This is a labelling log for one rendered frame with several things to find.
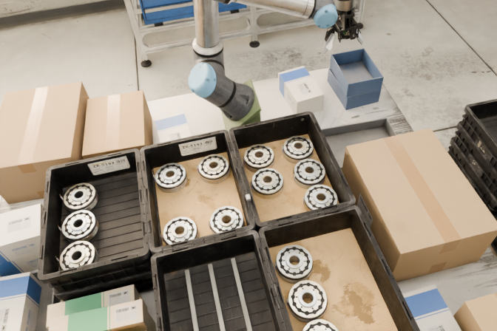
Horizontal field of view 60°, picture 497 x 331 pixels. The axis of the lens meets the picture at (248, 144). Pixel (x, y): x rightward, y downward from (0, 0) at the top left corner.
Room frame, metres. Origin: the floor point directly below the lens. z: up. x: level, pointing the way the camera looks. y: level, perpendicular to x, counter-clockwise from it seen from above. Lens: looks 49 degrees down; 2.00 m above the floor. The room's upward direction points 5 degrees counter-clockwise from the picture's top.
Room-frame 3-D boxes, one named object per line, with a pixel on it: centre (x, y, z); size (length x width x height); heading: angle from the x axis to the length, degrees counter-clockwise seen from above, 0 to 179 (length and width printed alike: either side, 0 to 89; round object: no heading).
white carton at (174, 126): (1.15, 0.28, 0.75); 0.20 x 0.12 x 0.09; 14
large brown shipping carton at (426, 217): (0.75, -0.50, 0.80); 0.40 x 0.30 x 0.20; 9
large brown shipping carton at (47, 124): (1.16, 0.77, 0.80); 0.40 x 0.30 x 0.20; 5
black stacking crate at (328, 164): (0.85, -0.12, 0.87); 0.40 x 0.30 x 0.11; 10
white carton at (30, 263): (0.73, 0.75, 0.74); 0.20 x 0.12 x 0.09; 105
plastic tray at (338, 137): (1.06, -0.43, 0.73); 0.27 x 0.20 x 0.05; 96
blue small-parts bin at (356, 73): (1.40, -0.47, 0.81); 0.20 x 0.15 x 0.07; 9
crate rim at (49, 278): (0.74, 0.47, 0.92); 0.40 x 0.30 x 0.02; 10
